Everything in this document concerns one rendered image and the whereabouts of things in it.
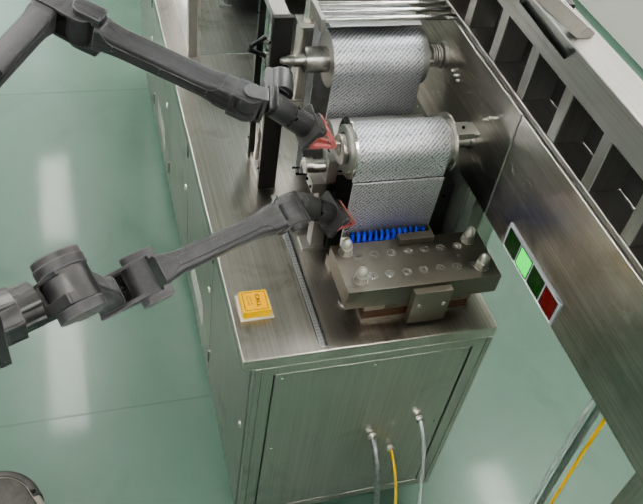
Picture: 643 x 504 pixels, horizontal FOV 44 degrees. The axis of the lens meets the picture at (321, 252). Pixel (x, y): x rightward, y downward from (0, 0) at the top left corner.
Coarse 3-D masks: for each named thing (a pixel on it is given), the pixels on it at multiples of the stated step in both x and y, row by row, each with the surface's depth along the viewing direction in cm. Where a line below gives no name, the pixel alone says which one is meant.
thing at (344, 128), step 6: (342, 126) 187; (348, 126) 184; (450, 126) 190; (342, 132) 187; (348, 132) 183; (450, 132) 189; (348, 138) 183; (354, 150) 182; (450, 150) 189; (354, 156) 183; (450, 156) 190; (348, 162) 185; (342, 168) 190; (348, 168) 186
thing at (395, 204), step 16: (352, 192) 189; (368, 192) 190; (384, 192) 192; (400, 192) 193; (416, 192) 195; (432, 192) 196; (352, 208) 193; (368, 208) 194; (384, 208) 196; (400, 208) 198; (416, 208) 199; (432, 208) 201; (368, 224) 199; (384, 224) 201; (400, 224) 202; (416, 224) 204
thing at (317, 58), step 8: (304, 48) 195; (312, 48) 195; (320, 48) 195; (312, 56) 194; (320, 56) 194; (328, 56) 195; (312, 64) 194; (320, 64) 195; (328, 64) 196; (304, 72) 197; (312, 72) 197; (320, 72) 198
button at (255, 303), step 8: (240, 296) 194; (248, 296) 194; (256, 296) 195; (264, 296) 195; (240, 304) 194; (248, 304) 193; (256, 304) 193; (264, 304) 193; (248, 312) 191; (256, 312) 192; (264, 312) 192
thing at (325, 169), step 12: (324, 156) 194; (324, 168) 193; (336, 168) 193; (312, 180) 195; (324, 180) 196; (312, 192) 196; (324, 192) 199; (312, 228) 207; (300, 240) 212; (312, 240) 210
